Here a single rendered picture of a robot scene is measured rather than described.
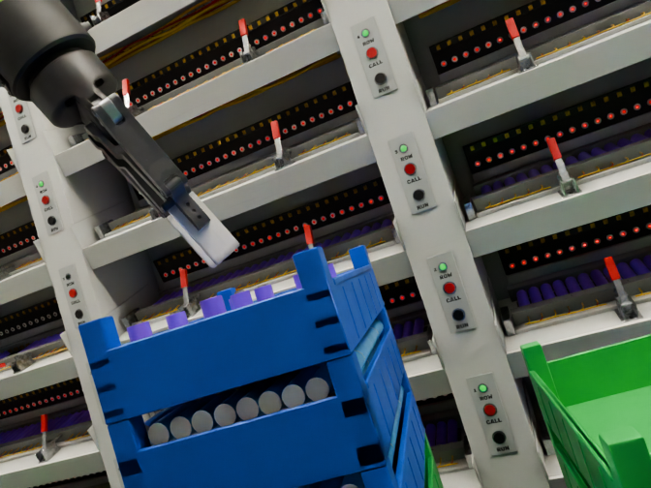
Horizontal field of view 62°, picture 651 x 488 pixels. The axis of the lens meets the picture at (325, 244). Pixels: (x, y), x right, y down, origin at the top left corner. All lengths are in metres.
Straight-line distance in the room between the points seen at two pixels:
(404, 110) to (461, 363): 0.40
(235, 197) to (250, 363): 0.59
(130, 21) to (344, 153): 0.49
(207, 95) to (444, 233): 0.48
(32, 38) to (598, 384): 0.65
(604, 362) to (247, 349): 0.40
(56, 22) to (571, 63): 0.66
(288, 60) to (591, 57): 0.46
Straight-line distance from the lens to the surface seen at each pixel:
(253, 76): 0.98
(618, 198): 0.87
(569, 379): 0.66
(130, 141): 0.51
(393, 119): 0.88
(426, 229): 0.86
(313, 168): 0.91
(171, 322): 0.52
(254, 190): 0.95
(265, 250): 1.13
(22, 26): 0.57
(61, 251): 1.19
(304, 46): 0.95
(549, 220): 0.86
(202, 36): 1.28
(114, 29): 1.16
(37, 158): 1.24
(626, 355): 0.67
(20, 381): 1.33
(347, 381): 0.39
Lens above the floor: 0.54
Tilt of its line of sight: 3 degrees up
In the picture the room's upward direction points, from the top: 18 degrees counter-clockwise
